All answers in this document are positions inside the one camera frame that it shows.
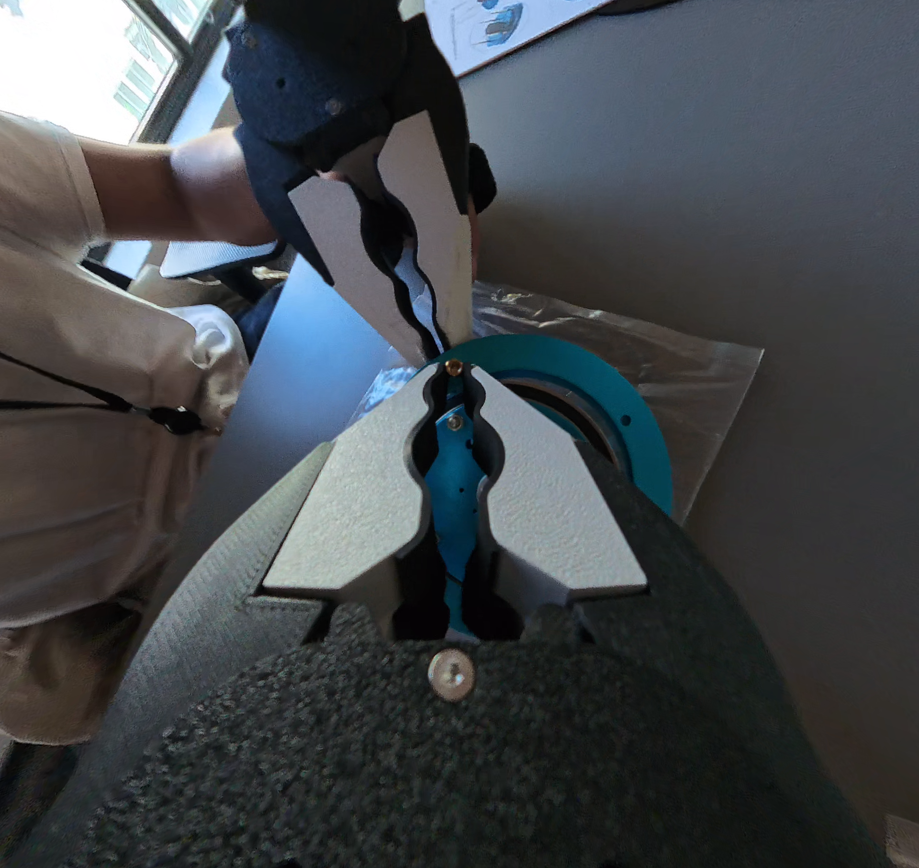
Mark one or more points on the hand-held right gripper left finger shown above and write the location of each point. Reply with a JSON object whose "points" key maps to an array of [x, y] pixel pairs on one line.
{"points": [[344, 523]]}

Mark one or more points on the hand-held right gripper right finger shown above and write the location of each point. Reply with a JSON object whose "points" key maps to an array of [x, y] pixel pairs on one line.
{"points": [[560, 523]]}

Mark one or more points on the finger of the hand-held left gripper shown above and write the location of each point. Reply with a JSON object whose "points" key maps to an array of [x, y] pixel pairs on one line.
{"points": [[337, 251], [431, 222]]}

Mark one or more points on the blue round turntable assembly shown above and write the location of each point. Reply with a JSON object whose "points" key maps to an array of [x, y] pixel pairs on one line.
{"points": [[560, 358]]}

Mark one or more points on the person's left forearm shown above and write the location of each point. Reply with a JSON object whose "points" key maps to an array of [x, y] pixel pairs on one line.
{"points": [[179, 186]]}

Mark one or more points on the grey desk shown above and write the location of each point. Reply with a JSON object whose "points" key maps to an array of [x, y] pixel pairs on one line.
{"points": [[718, 200]]}

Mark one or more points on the person's left hand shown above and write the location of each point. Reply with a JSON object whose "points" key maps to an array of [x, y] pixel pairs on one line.
{"points": [[474, 243]]}

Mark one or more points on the clear plastic bag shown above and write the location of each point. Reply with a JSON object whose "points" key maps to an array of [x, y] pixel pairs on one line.
{"points": [[682, 380]]}

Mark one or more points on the white paper sheet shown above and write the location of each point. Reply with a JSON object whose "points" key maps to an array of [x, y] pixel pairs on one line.
{"points": [[545, 14]]}

